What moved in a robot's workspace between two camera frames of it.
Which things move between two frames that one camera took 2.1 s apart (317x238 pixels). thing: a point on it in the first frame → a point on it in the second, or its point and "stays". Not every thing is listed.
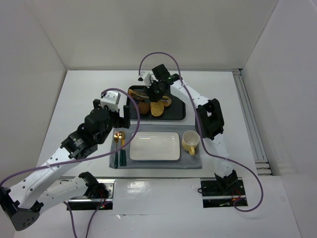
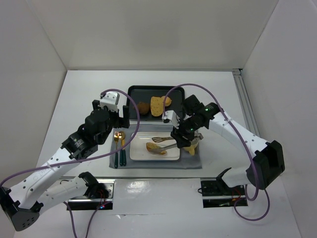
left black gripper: x=115 y=118 stays
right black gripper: x=155 y=92 → x=182 y=136
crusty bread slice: x=138 y=94 → x=154 y=148
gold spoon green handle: x=116 y=137 stays
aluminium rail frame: x=262 y=166 stays
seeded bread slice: x=157 y=108 stays
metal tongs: x=138 y=94 → x=197 y=137
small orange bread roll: x=167 y=100 stays
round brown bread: x=144 y=108 stays
